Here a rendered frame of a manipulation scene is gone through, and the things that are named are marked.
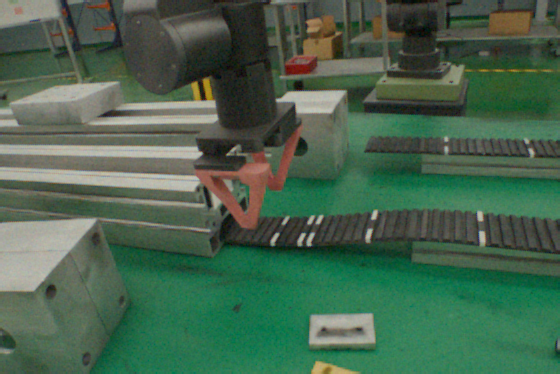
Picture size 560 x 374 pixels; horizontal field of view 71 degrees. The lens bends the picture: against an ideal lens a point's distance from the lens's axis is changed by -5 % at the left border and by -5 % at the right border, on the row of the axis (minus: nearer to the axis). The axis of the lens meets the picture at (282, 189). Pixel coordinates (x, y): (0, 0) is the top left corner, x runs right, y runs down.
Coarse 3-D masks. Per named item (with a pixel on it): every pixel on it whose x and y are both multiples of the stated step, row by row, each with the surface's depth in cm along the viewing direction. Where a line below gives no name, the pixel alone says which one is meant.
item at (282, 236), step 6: (288, 216) 46; (282, 222) 46; (288, 222) 46; (294, 222) 45; (282, 228) 44; (288, 228) 44; (294, 228) 44; (276, 234) 44; (282, 234) 44; (288, 234) 43; (276, 240) 43; (282, 240) 42; (288, 240) 42
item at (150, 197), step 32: (0, 160) 59; (32, 160) 56; (64, 160) 54; (96, 160) 52; (128, 160) 50; (160, 160) 48; (192, 160) 47; (0, 192) 50; (32, 192) 50; (64, 192) 48; (96, 192) 44; (128, 192) 42; (160, 192) 41; (192, 192) 39; (128, 224) 45; (160, 224) 45; (192, 224) 41
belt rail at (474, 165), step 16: (432, 160) 53; (448, 160) 52; (464, 160) 51; (480, 160) 51; (496, 160) 50; (512, 160) 49; (528, 160) 49; (544, 160) 48; (512, 176) 50; (528, 176) 49; (544, 176) 49
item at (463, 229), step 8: (456, 216) 38; (464, 216) 38; (472, 216) 38; (456, 224) 37; (464, 224) 37; (472, 224) 37; (456, 232) 36; (464, 232) 36; (472, 232) 36; (456, 240) 35; (464, 240) 35; (472, 240) 35
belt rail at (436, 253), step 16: (416, 256) 38; (432, 256) 38; (448, 256) 37; (464, 256) 37; (480, 256) 37; (496, 256) 36; (512, 256) 35; (528, 256) 34; (544, 256) 34; (528, 272) 35; (544, 272) 34
